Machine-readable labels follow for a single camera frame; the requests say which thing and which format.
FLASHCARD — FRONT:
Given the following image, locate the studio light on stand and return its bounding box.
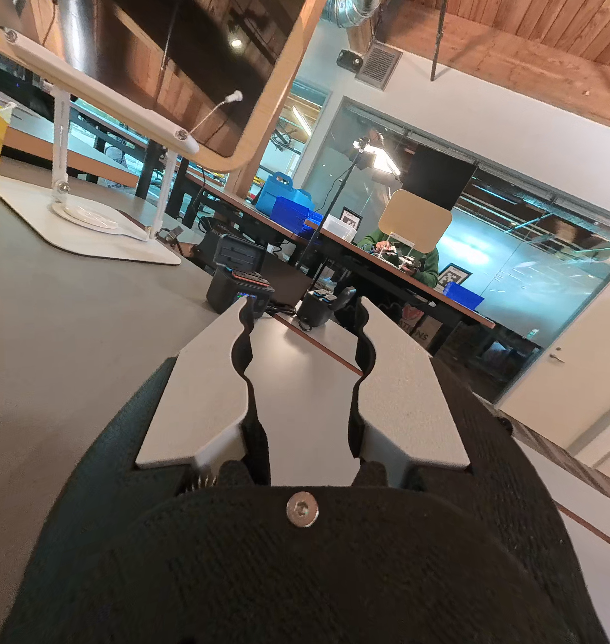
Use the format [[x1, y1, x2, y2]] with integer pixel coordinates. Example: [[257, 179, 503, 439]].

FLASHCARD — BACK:
[[297, 133, 402, 268]]

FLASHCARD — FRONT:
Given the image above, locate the white mirror stand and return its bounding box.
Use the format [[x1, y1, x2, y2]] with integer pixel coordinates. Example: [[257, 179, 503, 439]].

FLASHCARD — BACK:
[[0, 22, 245, 266]]

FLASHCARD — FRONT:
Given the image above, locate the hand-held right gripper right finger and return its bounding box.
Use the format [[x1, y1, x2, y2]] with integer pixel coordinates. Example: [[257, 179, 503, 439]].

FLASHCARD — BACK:
[[349, 296, 471, 489]]

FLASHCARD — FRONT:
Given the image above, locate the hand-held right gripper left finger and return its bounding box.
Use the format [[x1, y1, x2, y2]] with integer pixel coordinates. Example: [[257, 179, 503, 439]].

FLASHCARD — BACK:
[[135, 297, 271, 486]]

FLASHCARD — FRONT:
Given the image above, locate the light blue tote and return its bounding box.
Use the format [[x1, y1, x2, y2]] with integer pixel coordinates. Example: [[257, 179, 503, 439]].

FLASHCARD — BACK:
[[255, 171, 313, 213]]

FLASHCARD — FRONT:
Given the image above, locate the plain wooden post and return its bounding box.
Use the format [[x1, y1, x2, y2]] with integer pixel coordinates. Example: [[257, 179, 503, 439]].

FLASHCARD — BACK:
[[224, 146, 286, 201]]

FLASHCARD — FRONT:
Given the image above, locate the metal ceiling rod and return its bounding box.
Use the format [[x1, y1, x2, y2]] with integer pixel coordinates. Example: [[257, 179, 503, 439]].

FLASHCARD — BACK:
[[431, 0, 449, 82]]

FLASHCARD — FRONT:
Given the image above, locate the cardboard box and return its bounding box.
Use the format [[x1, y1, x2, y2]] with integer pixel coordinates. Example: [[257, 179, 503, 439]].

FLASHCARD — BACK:
[[401, 304, 444, 351]]

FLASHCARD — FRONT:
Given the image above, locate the clear plastic box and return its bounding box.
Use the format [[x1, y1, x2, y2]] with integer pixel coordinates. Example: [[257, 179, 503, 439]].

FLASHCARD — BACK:
[[319, 216, 358, 243]]

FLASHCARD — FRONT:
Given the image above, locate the black battery charger case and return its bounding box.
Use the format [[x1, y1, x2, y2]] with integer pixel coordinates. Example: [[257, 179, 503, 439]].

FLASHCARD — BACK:
[[206, 234, 276, 319], [297, 287, 357, 329]]

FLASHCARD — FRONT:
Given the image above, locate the wall vent grille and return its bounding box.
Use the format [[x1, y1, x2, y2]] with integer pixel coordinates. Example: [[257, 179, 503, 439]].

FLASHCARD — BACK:
[[355, 41, 404, 91]]

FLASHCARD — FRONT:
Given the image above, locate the long wooden-edged desk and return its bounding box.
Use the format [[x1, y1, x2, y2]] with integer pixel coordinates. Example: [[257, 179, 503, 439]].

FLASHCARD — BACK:
[[182, 171, 497, 354]]

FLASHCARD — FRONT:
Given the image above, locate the black wavy-back chair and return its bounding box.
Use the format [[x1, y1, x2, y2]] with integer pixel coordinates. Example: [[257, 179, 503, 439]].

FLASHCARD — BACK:
[[334, 287, 402, 334]]

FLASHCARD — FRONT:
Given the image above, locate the black square panel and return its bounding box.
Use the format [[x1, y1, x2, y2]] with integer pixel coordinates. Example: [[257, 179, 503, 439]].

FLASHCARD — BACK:
[[401, 143, 479, 212]]

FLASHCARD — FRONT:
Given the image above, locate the silver elbow air duct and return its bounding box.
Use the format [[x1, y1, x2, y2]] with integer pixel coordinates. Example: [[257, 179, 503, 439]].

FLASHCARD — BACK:
[[325, 0, 382, 29]]

